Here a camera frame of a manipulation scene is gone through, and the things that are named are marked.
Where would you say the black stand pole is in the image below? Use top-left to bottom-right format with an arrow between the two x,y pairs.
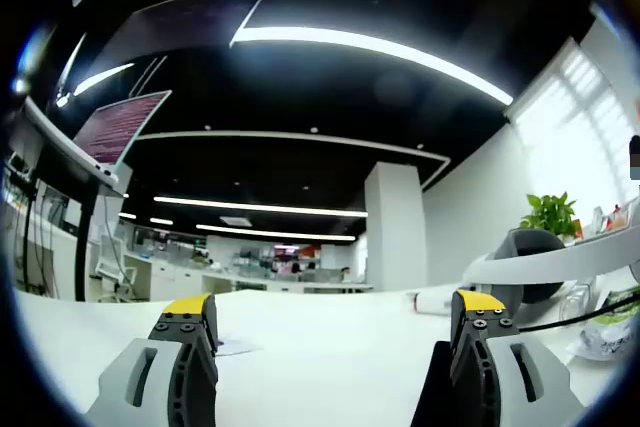
73,181 -> 99,302

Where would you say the clear skincare jar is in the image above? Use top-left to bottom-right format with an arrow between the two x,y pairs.
558,280 -> 597,319

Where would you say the green potted plant white pot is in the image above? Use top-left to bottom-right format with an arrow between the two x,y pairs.
519,191 -> 580,244

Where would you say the white office chair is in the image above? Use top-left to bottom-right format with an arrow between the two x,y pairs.
93,233 -> 140,300

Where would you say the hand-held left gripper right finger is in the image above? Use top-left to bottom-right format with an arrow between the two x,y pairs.
409,288 -> 587,427

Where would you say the white square pillar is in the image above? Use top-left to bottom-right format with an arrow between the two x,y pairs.
363,161 -> 429,293

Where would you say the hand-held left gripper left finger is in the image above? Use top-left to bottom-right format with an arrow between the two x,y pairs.
82,291 -> 220,427

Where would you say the white skincare tube red label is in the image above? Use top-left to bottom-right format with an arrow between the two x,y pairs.
412,289 -> 457,317

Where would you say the open laptop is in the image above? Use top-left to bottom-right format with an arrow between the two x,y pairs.
71,89 -> 174,184

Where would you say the black cable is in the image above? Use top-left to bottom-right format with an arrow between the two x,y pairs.
517,291 -> 640,334

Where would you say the long ceiling light strip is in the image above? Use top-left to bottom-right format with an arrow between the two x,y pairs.
230,25 -> 516,108

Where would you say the white and black headset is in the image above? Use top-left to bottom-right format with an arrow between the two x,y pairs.
462,224 -> 640,306

